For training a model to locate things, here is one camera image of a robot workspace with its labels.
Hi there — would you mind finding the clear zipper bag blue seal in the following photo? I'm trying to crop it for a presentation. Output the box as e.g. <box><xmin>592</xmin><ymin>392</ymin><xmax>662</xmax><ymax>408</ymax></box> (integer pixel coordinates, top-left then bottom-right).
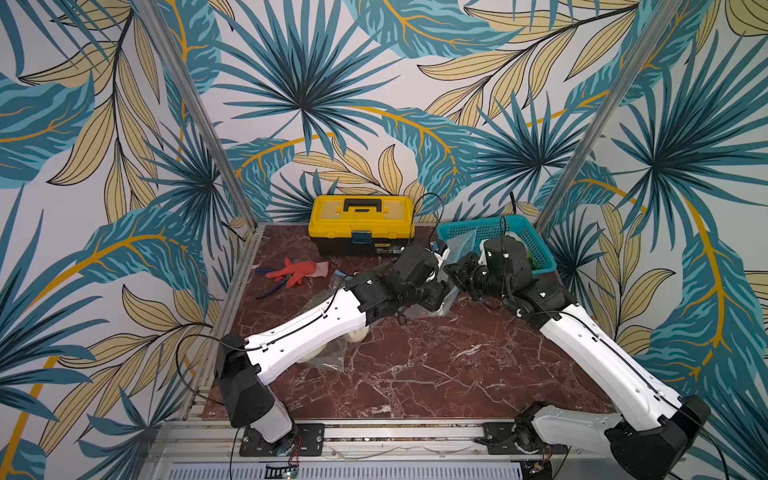
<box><xmin>299</xmin><ymin>270</ymin><xmax>353</xmax><ymax>373</ymax></box>

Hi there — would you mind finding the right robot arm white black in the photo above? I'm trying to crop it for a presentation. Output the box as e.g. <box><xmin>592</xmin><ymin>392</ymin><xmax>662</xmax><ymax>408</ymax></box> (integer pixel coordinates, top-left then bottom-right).
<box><xmin>444</xmin><ymin>235</ymin><xmax>711</xmax><ymax>479</ymax></box>

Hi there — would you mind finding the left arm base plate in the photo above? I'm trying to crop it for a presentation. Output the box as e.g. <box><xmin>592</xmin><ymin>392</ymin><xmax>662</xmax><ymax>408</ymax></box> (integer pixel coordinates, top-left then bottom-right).
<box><xmin>239</xmin><ymin>423</ymin><xmax>325</xmax><ymax>459</ymax></box>

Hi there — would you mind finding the aluminium frame post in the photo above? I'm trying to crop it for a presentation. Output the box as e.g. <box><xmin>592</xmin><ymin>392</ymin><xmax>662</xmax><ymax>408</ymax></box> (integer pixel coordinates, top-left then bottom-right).
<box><xmin>535</xmin><ymin>0</ymin><xmax>682</xmax><ymax>235</ymax></box>
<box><xmin>135</xmin><ymin>0</ymin><xmax>258</xmax><ymax>231</ymax></box>

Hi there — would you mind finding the chinese cabbage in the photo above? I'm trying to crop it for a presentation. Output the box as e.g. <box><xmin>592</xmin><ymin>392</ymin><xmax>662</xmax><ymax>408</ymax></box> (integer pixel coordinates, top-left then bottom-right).
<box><xmin>344</xmin><ymin>326</ymin><xmax>370</xmax><ymax>343</ymax></box>
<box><xmin>526</xmin><ymin>250</ymin><xmax>538</xmax><ymax>270</ymax></box>

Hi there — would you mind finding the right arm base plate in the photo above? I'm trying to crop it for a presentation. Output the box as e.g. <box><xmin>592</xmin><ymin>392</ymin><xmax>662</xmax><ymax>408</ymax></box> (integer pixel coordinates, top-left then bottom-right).
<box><xmin>473</xmin><ymin>421</ymin><xmax>568</xmax><ymax>456</ymax></box>

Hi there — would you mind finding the right aluminium frame post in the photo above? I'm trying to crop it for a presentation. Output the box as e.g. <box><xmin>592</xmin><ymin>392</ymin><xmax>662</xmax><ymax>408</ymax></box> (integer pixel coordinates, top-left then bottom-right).
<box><xmin>535</xmin><ymin>0</ymin><xmax>682</xmax><ymax>235</ymax></box>

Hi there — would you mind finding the blue handled tool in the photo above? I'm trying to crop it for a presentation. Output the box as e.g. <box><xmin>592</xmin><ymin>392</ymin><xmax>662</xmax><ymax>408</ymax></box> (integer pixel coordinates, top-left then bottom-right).
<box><xmin>254</xmin><ymin>267</ymin><xmax>286</xmax><ymax>301</ymax></box>

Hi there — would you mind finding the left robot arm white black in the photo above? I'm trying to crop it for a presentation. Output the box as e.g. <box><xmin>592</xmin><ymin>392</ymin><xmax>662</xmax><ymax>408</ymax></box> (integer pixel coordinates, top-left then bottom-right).
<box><xmin>215</xmin><ymin>240</ymin><xmax>451</xmax><ymax>444</ymax></box>

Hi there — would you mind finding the yellow black toolbox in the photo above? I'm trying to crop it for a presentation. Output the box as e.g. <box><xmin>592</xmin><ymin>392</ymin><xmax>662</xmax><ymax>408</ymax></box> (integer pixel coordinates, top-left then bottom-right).
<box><xmin>308</xmin><ymin>195</ymin><xmax>415</xmax><ymax>257</ymax></box>

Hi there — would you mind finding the teal plastic basket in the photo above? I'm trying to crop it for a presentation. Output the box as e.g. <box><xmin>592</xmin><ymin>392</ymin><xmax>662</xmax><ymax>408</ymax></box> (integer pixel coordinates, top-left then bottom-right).
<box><xmin>437</xmin><ymin>215</ymin><xmax>557</xmax><ymax>275</ymax></box>

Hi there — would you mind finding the front aluminium rail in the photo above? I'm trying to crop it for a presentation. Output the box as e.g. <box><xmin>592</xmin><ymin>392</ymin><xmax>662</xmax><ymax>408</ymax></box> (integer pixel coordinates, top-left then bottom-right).
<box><xmin>139</xmin><ymin>418</ymin><xmax>628</xmax><ymax>479</ymax></box>

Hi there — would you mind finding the left aluminium frame post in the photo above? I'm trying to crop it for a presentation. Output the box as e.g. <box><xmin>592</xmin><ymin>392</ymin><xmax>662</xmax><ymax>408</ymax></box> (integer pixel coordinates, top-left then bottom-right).
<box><xmin>135</xmin><ymin>0</ymin><xmax>258</xmax><ymax>231</ymax></box>

